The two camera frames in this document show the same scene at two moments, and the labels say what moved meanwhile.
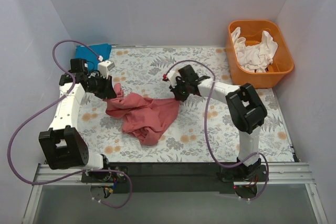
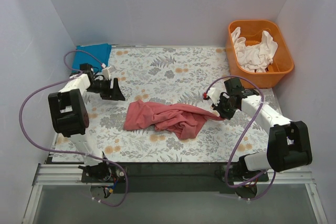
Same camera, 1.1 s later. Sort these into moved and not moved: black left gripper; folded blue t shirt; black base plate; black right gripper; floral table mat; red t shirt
Moved: red t shirt; black right gripper
Not moved: floral table mat; black left gripper; black base plate; folded blue t shirt
